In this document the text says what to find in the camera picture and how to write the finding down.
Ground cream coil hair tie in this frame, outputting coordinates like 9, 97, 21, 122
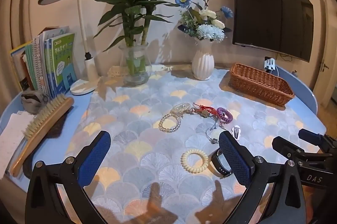
181, 149, 208, 174

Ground silver hair clip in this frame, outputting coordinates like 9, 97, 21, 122
231, 125, 242, 139

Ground black wristwatch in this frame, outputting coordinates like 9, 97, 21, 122
211, 149, 233, 177

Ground clear glass vase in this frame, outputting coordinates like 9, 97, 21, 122
118, 42, 152, 86

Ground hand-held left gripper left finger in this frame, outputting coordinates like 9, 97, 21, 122
25, 130, 112, 224

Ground blue and white flower bouquet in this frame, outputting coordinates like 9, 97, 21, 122
168, 0, 233, 42

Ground green bamboo plant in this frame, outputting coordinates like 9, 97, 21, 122
88, 0, 185, 77

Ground black wall television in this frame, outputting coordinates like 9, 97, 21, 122
230, 0, 314, 63

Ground purple coil hair tie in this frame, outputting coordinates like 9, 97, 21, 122
216, 107, 234, 124

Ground brown wicker basket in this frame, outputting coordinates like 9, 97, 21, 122
228, 63, 295, 106

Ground wooden bristle brush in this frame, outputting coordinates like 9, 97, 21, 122
10, 94, 75, 177

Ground white desk lamp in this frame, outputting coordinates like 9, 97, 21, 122
38, 0, 100, 96

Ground keys with red cord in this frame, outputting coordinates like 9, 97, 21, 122
192, 103, 218, 118

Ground cream lace doily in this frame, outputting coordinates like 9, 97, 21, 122
108, 65, 127, 79

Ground grey pouch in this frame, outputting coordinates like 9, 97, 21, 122
21, 90, 49, 115

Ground clear bead bracelet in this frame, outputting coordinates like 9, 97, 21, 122
170, 103, 191, 117
159, 113, 183, 133

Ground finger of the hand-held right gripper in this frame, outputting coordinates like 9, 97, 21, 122
272, 136, 311, 161
299, 129, 329, 147

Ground row of books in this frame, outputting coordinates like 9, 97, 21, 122
10, 26, 77, 98

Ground scallop pattern tablecloth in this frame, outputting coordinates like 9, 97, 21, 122
56, 66, 327, 224

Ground white ribbed vase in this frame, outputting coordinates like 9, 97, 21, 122
191, 38, 215, 81

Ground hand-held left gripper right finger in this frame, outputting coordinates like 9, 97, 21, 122
218, 130, 307, 224

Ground beige door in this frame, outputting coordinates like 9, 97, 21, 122
317, 0, 337, 111

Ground white phone stand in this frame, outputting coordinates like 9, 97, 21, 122
264, 57, 276, 73

